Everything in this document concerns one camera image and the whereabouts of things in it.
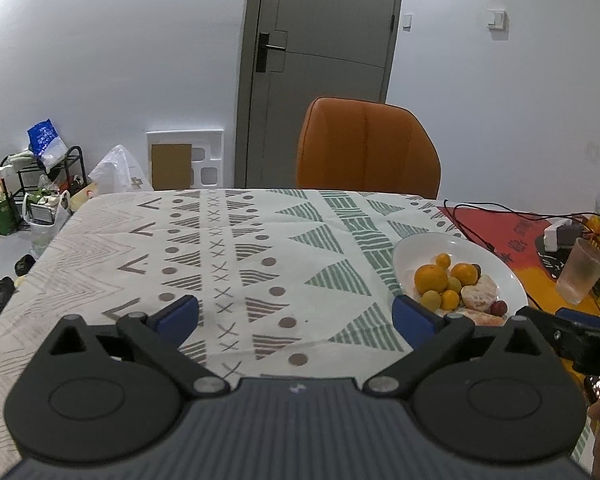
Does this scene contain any patterned white tablecloth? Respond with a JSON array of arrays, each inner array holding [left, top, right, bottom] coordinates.
[[0, 187, 594, 466]]

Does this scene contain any grey door with handle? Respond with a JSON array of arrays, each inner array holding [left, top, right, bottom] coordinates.
[[234, 0, 401, 188]]

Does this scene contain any white plastic bag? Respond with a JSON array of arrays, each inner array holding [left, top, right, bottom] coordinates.
[[88, 144, 154, 195]]

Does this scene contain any green-yellow small fruit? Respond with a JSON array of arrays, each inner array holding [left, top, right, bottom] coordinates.
[[446, 276, 463, 294], [419, 290, 442, 312]]

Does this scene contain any red orange table mat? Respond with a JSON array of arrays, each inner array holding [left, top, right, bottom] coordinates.
[[440, 200, 600, 317]]

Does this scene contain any frosted plastic cup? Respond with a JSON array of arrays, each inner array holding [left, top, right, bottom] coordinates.
[[556, 237, 600, 306]]

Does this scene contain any white power adapter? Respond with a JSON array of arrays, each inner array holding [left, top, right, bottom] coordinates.
[[543, 218, 584, 252]]

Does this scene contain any large peeled pomelo segment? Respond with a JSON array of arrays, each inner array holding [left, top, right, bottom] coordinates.
[[460, 274, 498, 312]]

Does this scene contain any white foam packaging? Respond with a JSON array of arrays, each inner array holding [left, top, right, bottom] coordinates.
[[146, 129, 224, 191]]

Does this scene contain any blue plastic bag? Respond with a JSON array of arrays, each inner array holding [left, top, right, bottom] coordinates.
[[28, 119, 68, 170]]

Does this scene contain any black usb cable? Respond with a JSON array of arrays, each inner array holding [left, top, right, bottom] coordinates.
[[442, 199, 600, 261]]

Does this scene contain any small orange kumquat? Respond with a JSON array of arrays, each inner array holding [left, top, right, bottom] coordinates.
[[434, 252, 451, 269], [441, 289, 460, 311]]

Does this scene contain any black metal shelf rack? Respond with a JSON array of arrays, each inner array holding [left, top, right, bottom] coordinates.
[[0, 145, 87, 206]]

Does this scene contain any green carton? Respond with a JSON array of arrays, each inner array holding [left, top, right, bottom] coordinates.
[[0, 197, 19, 236]]

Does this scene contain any orange leather chair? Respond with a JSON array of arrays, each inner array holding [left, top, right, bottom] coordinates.
[[296, 96, 441, 198]]

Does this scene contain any large orange mandarin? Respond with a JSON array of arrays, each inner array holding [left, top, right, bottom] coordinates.
[[414, 263, 449, 296]]

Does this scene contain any medium orange mandarin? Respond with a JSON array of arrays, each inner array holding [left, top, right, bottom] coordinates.
[[450, 262, 478, 286]]

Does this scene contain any dark red small fruit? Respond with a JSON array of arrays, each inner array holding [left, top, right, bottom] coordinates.
[[490, 300, 508, 318]]

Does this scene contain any small peeled pomelo segment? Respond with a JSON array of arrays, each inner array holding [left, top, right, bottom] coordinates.
[[451, 309, 505, 327]]

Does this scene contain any brown cardboard piece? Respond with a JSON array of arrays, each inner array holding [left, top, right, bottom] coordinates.
[[150, 144, 192, 191]]

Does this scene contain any white ceramic plate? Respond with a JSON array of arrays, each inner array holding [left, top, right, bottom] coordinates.
[[392, 233, 529, 327]]

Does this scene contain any black shoe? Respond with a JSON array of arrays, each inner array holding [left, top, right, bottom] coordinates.
[[0, 276, 16, 315]]

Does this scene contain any white light switch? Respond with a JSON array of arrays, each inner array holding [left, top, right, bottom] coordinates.
[[486, 10, 507, 32]]

